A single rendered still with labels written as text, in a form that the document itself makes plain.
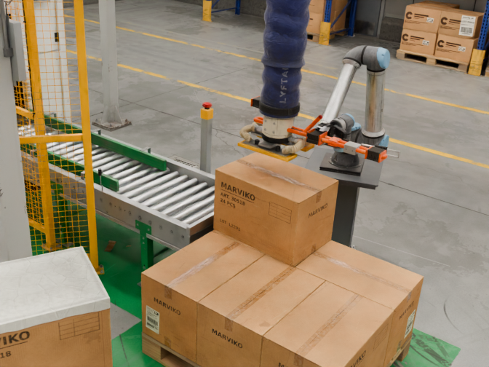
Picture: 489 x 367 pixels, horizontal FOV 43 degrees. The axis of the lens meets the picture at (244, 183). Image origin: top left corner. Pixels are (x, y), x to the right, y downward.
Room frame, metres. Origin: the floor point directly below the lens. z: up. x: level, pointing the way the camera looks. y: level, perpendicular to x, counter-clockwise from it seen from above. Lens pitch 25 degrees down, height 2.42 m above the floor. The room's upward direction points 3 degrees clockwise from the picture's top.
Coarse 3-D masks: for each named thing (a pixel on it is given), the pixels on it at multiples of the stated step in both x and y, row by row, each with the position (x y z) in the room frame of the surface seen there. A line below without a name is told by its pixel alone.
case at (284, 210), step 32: (256, 160) 3.43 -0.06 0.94; (224, 192) 3.22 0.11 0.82; (256, 192) 3.08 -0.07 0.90; (288, 192) 3.02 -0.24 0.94; (320, 192) 3.06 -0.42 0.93; (224, 224) 3.22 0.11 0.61; (256, 224) 3.07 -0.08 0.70; (288, 224) 2.93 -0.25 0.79; (320, 224) 3.10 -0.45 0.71; (288, 256) 2.92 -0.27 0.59
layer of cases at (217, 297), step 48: (144, 288) 2.74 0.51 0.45; (192, 288) 2.64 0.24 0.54; (240, 288) 2.66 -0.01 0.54; (288, 288) 2.69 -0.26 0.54; (336, 288) 2.71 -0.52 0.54; (384, 288) 2.74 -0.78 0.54; (192, 336) 2.54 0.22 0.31; (240, 336) 2.37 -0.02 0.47; (288, 336) 2.30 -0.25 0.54; (336, 336) 2.32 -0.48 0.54; (384, 336) 2.50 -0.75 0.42
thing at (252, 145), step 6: (240, 144) 3.23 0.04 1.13; (246, 144) 3.22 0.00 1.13; (252, 144) 3.21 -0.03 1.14; (252, 150) 3.18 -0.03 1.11; (258, 150) 3.16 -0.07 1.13; (264, 150) 3.15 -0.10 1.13; (270, 150) 3.14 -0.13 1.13; (276, 150) 3.13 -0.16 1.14; (270, 156) 3.11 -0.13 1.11; (276, 156) 3.09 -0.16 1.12; (282, 156) 3.08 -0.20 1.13; (288, 156) 3.09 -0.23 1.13; (294, 156) 3.10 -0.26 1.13
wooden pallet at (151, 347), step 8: (144, 336) 2.75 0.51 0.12; (144, 344) 2.75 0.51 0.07; (152, 344) 2.71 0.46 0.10; (160, 344) 2.67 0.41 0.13; (408, 344) 2.86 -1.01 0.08; (144, 352) 2.75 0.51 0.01; (152, 352) 2.71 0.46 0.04; (160, 352) 2.67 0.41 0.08; (168, 352) 2.73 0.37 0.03; (176, 352) 2.61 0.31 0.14; (400, 352) 2.76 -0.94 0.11; (160, 360) 2.67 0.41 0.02; (168, 360) 2.67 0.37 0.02; (176, 360) 2.68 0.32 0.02; (184, 360) 2.68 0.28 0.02; (392, 360) 2.67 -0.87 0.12; (400, 360) 2.80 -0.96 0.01
